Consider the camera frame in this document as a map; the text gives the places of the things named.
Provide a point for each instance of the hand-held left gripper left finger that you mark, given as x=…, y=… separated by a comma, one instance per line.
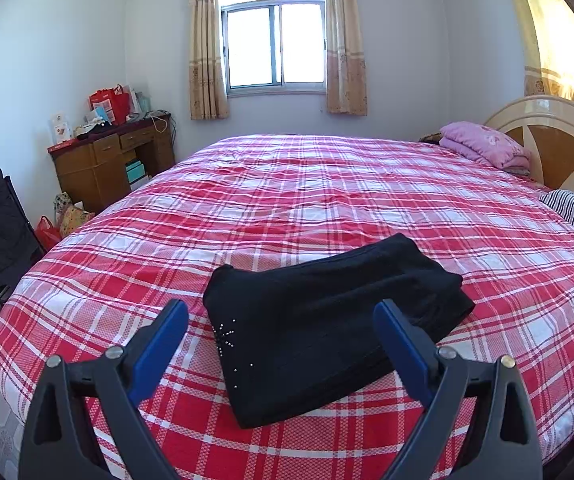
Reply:
x=159, y=347

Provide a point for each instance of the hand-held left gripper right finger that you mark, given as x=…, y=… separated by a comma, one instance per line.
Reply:
x=402, y=347

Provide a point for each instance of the black pants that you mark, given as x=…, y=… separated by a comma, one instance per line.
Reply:
x=317, y=320

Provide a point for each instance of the wooden bed headboard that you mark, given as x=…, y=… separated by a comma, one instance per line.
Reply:
x=562, y=145

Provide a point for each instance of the folded pink blanket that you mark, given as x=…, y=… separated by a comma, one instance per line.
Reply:
x=487, y=142

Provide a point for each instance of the floral fabric bag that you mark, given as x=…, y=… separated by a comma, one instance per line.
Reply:
x=74, y=217

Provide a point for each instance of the red plastic bag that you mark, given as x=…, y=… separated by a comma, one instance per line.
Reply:
x=48, y=234

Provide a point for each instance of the red plaid bed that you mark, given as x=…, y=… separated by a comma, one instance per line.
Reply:
x=317, y=195

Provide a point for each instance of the teal storage box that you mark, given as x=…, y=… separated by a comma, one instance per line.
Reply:
x=135, y=171

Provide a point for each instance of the wooden desk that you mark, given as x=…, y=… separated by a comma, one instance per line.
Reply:
x=87, y=170

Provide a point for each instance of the yellow patterned curtain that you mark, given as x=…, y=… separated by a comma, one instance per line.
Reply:
x=549, y=35

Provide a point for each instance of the white printed box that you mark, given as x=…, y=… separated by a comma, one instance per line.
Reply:
x=61, y=127

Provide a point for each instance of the red paper bag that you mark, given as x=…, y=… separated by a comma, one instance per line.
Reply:
x=114, y=100

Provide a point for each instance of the beige patterned curtain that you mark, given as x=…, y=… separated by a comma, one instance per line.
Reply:
x=207, y=50
x=344, y=50

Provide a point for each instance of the sliding window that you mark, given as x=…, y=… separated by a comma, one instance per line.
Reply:
x=274, y=45

